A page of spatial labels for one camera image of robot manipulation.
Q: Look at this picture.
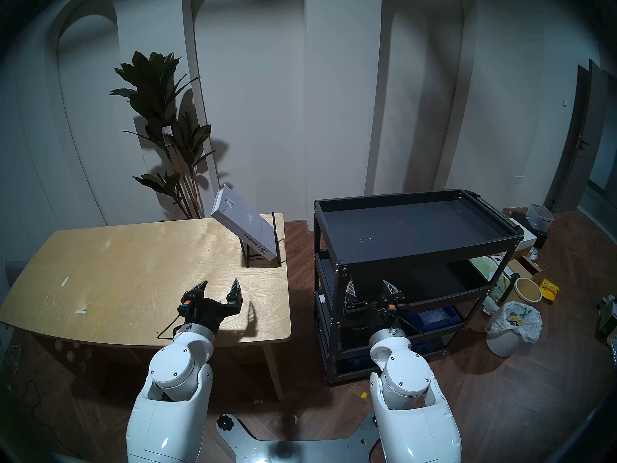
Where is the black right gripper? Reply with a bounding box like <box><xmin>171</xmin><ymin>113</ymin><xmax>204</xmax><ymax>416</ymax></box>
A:
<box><xmin>343</xmin><ymin>278</ymin><xmax>411</xmax><ymax>329</ymax></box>

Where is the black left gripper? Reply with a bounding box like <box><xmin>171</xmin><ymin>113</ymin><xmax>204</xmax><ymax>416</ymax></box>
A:
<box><xmin>176</xmin><ymin>277</ymin><xmax>243</xmax><ymax>334</ymax></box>

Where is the grey Discontent book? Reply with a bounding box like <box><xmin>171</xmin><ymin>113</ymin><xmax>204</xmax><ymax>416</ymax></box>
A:
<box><xmin>211</xmin><ymin>184</ymin><xmax>279</xmax><ymax>261</ymax></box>

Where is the black metal utility cart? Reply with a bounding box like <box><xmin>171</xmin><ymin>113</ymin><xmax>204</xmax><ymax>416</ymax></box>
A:
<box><xmin>313</xmin><ymin>189</ymin><xmax>525</xmax><ymax>372</ymax></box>

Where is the blue plastic bin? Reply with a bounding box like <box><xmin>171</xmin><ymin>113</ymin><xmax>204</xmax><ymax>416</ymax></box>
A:
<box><xmin>407</xmin><ymin>305</ymin><xmax>461</xmax><ymax>332</ymax></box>

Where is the light wooden table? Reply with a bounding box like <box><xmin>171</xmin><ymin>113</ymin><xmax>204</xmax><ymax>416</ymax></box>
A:
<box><xmin>0</xmin><ymin>213</ymin><xmax>293</xmax><ymax>400</ymax></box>

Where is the green white printed bag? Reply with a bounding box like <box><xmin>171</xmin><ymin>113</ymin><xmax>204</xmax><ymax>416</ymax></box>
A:
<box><xmin>470</xmin><ymin>256</ymin><xmax>514</xmax><ymax>306</ymax></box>

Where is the white trash bag bin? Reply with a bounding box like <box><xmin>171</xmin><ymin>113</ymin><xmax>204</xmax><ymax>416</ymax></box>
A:
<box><xmin>485</xmin><ymin>301</ymin><xmax>543</xmax><ymax>358</ymax></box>

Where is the brown cardboard box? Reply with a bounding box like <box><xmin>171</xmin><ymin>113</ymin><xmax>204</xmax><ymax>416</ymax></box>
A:
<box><xmin>504</xmin><ymin>259</ymin><xmax>550</xmax><ymax>286</ymax></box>

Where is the round beige tub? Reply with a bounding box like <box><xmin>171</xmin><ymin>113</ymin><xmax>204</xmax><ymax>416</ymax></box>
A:
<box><xmin>514</xmin><ymin>277</ymin><xmax>543</xmax><ymax>303</ymax></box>

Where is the white square box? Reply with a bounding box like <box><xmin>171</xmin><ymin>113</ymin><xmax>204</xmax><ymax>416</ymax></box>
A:
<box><xmin>510</xmin><ymin>221</ymin><xmax>537</xmax><ymax>248</ymax></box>

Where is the clear plastic storage box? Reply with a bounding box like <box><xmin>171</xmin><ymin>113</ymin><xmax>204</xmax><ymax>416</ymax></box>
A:
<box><xmin>525</xmin><ymin>203</ymin><xmax>555</xmax><ymax>232</ymax></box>

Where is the dark green potted plant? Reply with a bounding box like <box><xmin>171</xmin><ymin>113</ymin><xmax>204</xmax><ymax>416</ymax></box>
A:
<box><xmin>109</xmin><ymin>51</ymin><xmax>216</xmax><ymax>220</ymax></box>

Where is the dark grey door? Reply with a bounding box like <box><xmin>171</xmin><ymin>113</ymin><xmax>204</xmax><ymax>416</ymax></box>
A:
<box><xmin>545</xmin><ymin>59</ymin><xmax>609</xmax><ymax>213</ymax></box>

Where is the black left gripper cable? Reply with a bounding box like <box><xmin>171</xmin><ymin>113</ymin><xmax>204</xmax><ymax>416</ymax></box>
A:
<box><xmin>158</xmin><ymin>315</ymin><xmax>186</xmax><ymax>340</ymax></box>

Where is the black wire book stand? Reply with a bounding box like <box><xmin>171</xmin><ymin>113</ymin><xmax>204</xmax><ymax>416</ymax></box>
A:
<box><xmin>240</xmin><ymin>211</ymin><xmax>283</xmax><ymax>268</ymax></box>

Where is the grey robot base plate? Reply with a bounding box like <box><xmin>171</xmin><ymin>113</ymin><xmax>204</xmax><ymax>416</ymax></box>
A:
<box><xmin>215</xmin><ymin>411</ymin><xmax>381</xmax><ymax>463</ymax></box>

